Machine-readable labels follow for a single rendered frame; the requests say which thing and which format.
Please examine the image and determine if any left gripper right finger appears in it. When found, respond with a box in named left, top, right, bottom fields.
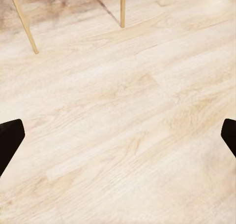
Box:
left=221, top=118, right=236, bottom=157

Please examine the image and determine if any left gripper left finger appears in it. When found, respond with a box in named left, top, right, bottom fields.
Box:
left=0, top=119, right=25, bottom=177

